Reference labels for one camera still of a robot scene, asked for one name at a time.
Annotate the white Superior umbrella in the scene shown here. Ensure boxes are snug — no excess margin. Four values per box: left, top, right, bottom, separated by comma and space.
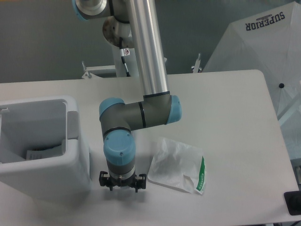
202, 1, 301, 132

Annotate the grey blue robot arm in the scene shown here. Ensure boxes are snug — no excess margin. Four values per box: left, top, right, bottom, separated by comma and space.
72, 0, 182, 190

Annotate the white plastic trash can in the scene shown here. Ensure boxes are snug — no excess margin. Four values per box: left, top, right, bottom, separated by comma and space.
0, 95, 91, 199

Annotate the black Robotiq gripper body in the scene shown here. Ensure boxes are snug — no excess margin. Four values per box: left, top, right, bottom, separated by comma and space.
109, 174, 136, 189

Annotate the black device at table edge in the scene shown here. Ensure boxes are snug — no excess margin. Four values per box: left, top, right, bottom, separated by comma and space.
284, 191, 301, 216

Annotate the white green plastic wrapper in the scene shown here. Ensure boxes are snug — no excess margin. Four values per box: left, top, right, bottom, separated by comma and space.
148, 137, 206, 195

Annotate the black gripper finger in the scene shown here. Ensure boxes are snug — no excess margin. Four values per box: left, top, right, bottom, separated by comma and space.
99, 171, 114, 191
131, 174, 147, 193

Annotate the metal clamp screw right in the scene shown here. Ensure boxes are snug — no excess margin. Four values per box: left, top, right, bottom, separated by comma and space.
191, 53, 202, 73

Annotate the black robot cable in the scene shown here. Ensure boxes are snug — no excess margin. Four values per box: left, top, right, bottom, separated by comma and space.
119, 37, 131, 77

